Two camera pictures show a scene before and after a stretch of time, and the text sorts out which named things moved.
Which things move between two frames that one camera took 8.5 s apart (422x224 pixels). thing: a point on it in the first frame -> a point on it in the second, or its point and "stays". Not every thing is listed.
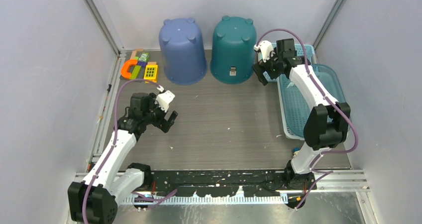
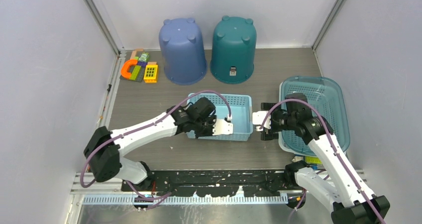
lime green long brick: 135,72 stays
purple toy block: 142,63 stays
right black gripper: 258,68 -> 270,135
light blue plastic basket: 306,51 -> 241,112
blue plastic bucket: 181,45 stays
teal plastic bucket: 234,48 stays
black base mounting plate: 257,183 stays
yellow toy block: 151,72 stays
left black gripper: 162,124 -> 212,120
